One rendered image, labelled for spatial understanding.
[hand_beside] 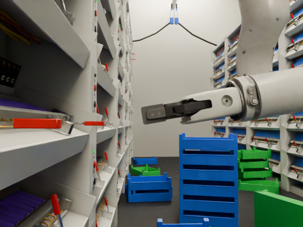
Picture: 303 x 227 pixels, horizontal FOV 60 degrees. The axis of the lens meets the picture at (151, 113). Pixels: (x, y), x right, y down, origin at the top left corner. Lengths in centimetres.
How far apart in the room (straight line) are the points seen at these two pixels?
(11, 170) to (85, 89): 39
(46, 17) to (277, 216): 123
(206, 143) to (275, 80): 94
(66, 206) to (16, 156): 39
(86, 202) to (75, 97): 25
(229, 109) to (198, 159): 98
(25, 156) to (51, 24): 21
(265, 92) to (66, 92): 45
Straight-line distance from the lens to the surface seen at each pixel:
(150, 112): 46
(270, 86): 50
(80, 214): 69
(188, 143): 142
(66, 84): 68
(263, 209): 143
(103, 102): 136
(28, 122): 23
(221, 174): 144
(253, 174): 242
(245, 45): 60
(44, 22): 42
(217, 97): 46
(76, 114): 66
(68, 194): 69
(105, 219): 124
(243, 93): 49
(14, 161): 31
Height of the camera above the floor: 54
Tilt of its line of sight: 2 degrees up
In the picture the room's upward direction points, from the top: straight up
